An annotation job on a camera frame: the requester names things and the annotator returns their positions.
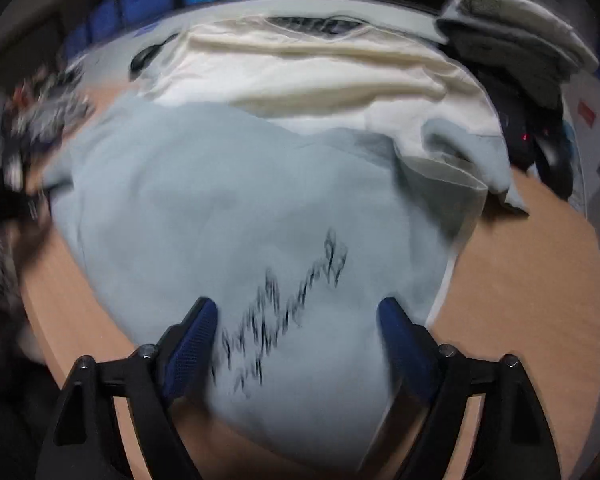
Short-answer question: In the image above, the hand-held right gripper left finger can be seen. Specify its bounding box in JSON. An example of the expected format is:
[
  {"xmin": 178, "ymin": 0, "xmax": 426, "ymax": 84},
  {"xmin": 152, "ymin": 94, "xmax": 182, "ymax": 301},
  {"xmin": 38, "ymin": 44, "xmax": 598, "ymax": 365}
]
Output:
[{"xmin": 39, "ymin": 297, "xmax": 218, "ymax": 480}]

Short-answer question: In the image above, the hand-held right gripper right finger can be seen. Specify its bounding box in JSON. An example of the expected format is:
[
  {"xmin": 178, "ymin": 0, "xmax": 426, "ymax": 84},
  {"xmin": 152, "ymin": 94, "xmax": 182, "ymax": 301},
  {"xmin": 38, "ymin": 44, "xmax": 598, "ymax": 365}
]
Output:
[{"xmin": 376, "ymin": 297, "xmax": 563, "ymax": 480}]

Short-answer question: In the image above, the light blue printed shirt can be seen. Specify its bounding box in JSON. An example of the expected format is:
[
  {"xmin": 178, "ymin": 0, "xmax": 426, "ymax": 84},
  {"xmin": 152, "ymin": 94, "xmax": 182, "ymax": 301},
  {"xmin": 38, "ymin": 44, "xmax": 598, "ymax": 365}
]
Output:
[{"xmin": 44, "ymin": 101, "xmax": 529, "ymax": 472}]

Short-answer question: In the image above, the stack of grey folded clothes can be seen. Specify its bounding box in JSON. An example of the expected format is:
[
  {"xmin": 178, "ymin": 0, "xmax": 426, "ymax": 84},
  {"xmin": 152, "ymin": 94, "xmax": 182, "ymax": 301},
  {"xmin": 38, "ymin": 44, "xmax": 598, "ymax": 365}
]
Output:
[{"xmin": 436, "ymin": 0, "xmax": 600, "ymax": 111}]

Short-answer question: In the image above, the black computer mouse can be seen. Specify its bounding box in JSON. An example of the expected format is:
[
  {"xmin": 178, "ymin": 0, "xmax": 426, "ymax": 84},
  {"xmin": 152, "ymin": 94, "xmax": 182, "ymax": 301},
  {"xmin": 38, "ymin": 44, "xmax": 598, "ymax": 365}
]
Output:
[{"xmin": 129, "ymin": 42, "xmax": 165, "ymax": 80}]

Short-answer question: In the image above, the black device with red light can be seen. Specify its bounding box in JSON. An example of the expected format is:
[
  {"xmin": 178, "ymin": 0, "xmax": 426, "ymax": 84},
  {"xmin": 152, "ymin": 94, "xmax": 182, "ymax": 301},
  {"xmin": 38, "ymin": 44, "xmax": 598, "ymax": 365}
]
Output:
[{"xmin": 480, "ymin": 67, "xmax": 578, "ymax": 201}]

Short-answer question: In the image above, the cream white garment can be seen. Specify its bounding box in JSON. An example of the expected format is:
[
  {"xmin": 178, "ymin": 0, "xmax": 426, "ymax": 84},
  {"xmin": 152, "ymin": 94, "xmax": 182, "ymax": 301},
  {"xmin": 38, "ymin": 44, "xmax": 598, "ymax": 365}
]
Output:
[{"xmin": 145, "ymin": 16, "xmax": 503, "ymax": 161}]

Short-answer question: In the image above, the black keyboard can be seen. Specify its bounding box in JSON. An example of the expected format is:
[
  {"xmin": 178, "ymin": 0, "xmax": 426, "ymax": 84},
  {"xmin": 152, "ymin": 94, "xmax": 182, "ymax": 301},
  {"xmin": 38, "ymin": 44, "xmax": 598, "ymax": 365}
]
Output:
[{"xmin": 267, "ymin": 15, "xmax": 376, "ymax": 37}]

